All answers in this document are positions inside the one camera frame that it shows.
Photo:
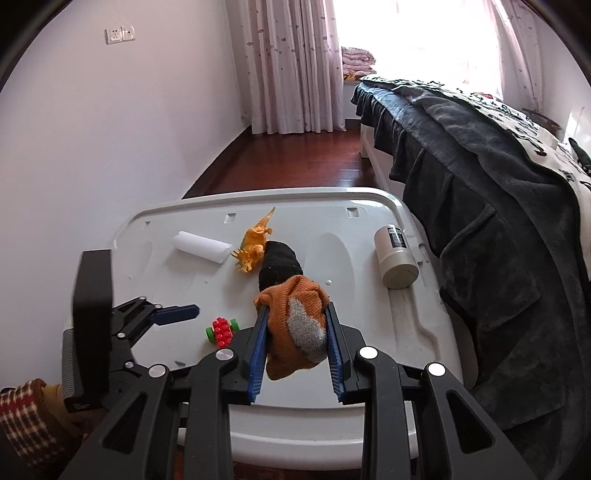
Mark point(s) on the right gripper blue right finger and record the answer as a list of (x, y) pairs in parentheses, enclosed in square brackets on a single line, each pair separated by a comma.
[(336, 362)]

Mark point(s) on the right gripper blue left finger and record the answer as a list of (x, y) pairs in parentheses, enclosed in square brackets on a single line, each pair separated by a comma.
[(256, 353)]

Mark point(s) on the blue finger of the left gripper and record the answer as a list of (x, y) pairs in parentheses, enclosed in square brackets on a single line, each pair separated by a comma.
[(174, 314)]

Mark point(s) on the orange grey black sock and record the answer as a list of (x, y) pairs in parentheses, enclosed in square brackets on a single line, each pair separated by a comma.
[(298, 335)]

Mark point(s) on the white paper roll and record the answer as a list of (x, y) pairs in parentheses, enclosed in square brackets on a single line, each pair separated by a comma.
[(202, 247)]

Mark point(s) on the orange toy dinosaur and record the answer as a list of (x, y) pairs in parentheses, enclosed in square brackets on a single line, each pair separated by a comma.
[(250, 253)]

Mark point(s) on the beige cylindrical canister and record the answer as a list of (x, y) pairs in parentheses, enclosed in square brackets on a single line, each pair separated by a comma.
[(397, 264)]

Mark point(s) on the red green toy wheel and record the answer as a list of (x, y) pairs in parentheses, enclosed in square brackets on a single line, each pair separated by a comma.
[(221, 331)]

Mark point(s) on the white plastic storage box lid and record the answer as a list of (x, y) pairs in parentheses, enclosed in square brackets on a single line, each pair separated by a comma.
[(196, 395)]

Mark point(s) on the dark grey blanket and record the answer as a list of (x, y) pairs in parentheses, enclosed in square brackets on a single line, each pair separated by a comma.
[(506, 232)]

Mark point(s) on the pink patterned curtain left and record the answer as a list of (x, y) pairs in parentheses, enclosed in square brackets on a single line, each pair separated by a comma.
[(289, 65)]

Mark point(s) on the folded pink quilts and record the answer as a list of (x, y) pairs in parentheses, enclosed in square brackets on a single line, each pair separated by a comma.
[(357, 63)]

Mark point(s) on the bed with patterned sheet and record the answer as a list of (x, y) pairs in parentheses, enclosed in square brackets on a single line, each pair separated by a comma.
[(541, 146)]

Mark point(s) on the pink curtain right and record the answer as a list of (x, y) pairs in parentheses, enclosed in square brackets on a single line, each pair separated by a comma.
[(516, 23)]

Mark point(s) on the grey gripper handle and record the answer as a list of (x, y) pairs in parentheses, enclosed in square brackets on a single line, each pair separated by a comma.
[(68, 363)]

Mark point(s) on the white wall socket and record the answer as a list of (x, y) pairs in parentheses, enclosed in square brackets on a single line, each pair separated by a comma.
[(119, 35)]

